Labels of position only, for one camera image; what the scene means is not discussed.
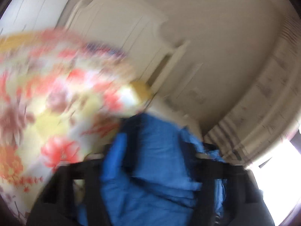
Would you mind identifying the blue quilted puffer jacket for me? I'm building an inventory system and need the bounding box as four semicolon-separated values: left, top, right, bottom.
76;112;230;226

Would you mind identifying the patterned beige curtain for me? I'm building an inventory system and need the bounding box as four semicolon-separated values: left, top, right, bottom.
204;16;300;165

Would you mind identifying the floral yellow pink duvet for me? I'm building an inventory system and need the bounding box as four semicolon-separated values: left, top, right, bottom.
1;30;152;223

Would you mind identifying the white nightstand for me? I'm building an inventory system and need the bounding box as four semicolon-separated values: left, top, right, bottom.
146;95;203;141

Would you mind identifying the white wooden headboard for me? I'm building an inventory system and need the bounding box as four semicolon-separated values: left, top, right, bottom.
65;0;190;93

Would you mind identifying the white wardrobe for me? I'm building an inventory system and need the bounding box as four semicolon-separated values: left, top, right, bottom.
1;0;69;36

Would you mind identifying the wall power socket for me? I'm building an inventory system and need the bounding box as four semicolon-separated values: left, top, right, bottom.
188;87;206;105

